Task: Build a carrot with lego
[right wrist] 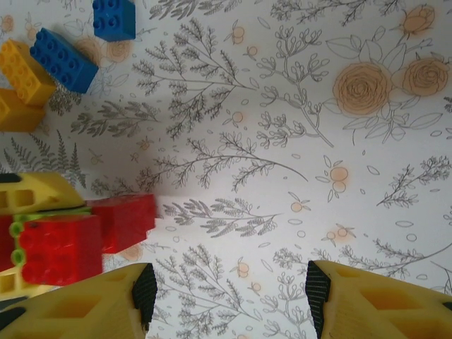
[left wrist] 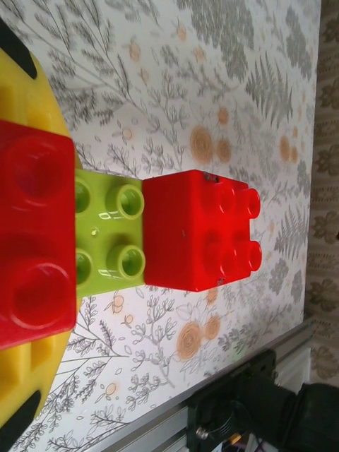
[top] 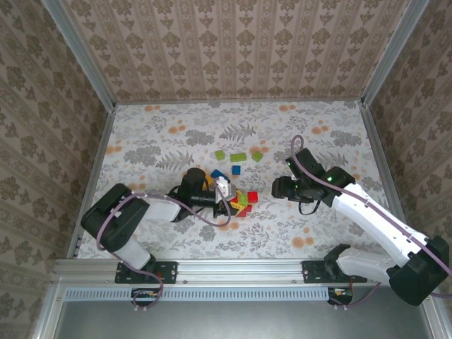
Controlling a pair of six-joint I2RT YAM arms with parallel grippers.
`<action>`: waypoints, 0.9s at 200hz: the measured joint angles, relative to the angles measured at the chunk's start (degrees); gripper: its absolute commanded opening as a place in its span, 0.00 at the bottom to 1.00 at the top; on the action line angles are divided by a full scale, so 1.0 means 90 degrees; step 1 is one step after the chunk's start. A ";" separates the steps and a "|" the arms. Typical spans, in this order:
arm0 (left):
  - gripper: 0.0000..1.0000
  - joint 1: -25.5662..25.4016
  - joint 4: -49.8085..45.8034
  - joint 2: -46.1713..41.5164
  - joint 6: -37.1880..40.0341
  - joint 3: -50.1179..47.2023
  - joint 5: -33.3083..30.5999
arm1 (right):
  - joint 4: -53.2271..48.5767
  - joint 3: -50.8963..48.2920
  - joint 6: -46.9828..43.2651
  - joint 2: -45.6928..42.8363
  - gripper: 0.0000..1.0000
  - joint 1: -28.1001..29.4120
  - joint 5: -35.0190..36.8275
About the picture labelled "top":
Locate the small blue lego brick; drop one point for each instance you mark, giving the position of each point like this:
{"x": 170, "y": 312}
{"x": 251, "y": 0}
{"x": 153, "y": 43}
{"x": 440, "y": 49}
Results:
{"x": 236, "y": 170}

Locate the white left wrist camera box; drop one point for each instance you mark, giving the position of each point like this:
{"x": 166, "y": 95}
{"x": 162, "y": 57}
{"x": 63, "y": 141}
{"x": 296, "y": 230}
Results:
{"x": 222, "y": 185}

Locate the aluminium frame bar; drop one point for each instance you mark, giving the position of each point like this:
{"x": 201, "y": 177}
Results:
{"x": 439, "y": 321}
{"x": 44, "y": 330}

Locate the long green lego brick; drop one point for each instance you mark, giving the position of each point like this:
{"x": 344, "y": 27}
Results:
{"x": 238, "y": 158}

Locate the small green lego brick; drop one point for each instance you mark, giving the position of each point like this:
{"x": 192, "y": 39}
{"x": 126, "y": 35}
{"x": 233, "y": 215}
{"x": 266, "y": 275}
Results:
{"x": 220, "y": 155}

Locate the large blue lego brick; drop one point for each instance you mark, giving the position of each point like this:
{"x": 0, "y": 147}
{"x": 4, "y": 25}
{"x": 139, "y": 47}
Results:
{"x": 217, "y": 173}

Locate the square green lego brick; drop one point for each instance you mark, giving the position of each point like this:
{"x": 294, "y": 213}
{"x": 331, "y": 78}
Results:
{"x": 257, "y": 156}

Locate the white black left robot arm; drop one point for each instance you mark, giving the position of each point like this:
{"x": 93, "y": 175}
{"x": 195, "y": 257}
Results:
{"x": 159, "y": 212}

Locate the aluminium corner post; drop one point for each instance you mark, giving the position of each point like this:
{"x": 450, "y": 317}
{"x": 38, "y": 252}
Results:
{"x": 80, "y": 53}
{"x": 392, "y": 53}

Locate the thin aluminium table edge rail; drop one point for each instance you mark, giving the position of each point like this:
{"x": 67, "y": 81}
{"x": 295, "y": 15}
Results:
{"x": 236, "y": 101}

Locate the wide aluminium extrusion rail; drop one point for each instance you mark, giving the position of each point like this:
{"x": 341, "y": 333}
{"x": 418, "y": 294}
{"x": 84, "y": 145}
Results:
{"x": 240, "y": 270}

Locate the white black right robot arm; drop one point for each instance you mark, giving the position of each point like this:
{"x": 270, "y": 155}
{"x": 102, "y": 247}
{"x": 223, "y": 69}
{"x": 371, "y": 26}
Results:
{"x": 370, "y": 219}

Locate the grey metal panel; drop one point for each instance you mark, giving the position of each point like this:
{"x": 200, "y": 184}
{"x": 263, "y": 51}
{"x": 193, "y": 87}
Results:
{"x": 247, "y": 321}

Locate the large red lego brick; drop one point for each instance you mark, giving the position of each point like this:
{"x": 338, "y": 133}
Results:
{"x": 248, "y": 208}

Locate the wide green lego brick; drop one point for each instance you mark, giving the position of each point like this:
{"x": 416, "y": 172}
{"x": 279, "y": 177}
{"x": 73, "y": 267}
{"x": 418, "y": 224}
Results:
{"x": 242, "y": 200}

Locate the long orange lego brick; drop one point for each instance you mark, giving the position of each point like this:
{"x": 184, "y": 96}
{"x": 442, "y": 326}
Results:
{"x": 210, "y": 180}

